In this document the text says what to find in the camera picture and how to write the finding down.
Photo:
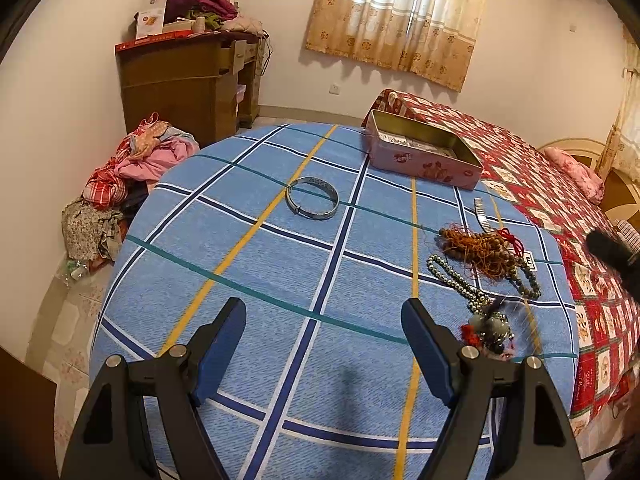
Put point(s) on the pink tin box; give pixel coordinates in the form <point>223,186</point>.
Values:
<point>425,165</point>

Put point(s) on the silver bangle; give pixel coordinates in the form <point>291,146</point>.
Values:
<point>315,180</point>

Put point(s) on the flat red box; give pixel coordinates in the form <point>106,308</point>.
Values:
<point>150,41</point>

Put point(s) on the silver wristwatch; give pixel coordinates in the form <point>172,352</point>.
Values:
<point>480,208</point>

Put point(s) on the clothes pile on desk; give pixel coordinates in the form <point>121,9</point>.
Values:
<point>200,2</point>

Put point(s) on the red patterned bed quilt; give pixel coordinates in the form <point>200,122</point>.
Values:
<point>540,200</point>

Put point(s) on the wide beige patterned curtain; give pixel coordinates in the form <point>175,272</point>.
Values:
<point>400,20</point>

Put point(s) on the cream wooden headboard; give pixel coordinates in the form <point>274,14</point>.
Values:
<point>575,143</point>

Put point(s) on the pink pillow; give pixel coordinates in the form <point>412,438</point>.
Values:
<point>575,170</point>

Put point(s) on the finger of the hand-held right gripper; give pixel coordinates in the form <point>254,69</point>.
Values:
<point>612,255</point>

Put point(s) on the blue plaid cloth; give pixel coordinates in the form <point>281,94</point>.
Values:
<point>300,270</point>

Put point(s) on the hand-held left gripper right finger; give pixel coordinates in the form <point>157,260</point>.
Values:
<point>425,345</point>

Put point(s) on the narrow beige patterned curtain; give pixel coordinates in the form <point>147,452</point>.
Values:
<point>627,135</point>

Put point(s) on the white wall socket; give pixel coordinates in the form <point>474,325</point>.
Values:
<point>335,90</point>

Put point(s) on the clear plastic bag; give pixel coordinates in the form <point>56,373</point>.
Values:
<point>77,270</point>

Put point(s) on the striped pillow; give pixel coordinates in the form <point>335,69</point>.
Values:
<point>627,234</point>

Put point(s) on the clothes pile on floor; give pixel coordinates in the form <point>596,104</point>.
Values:
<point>150,155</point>

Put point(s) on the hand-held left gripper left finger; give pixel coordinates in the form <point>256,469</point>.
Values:
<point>222,345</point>

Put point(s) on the white cardboard box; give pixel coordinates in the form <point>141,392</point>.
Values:
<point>150,15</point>

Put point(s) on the brown wooden desk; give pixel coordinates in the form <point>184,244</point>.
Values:
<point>170,90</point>

